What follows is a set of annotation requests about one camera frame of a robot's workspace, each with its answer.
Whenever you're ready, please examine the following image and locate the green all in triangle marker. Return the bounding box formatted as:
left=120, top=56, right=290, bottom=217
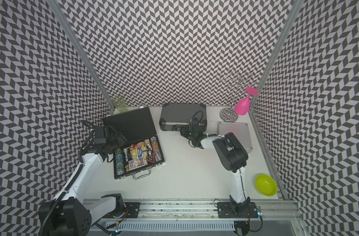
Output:
left=145, top=153, right=156, bottom=165

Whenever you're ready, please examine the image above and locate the silver aluminium poker case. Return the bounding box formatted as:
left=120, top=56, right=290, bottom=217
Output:
left=217, top=122, right=253, bottom=154

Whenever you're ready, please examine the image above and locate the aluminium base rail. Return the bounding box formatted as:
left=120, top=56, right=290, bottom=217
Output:
left=124, top=199, right=302, bottom=221

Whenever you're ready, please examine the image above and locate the blue yellow card deck box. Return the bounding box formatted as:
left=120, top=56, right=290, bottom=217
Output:
left=137, top=147, right=148, bottom=158

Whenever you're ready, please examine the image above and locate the black poker case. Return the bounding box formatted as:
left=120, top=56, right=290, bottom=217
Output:
left=159, top=103, right=208, bottom=132
left=103, top=107, right=165, bottom=180

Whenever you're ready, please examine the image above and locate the pink plastic wine glass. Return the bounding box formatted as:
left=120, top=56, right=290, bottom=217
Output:
left=234, top=87, right=259, bottom=116

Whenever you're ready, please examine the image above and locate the yellow-green plastic ball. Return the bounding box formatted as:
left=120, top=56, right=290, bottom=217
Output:
left=255, top=174, right=278, bottom=197

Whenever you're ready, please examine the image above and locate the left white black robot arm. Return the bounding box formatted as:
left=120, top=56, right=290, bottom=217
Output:
left=38, top=120, right=127, bottom=236

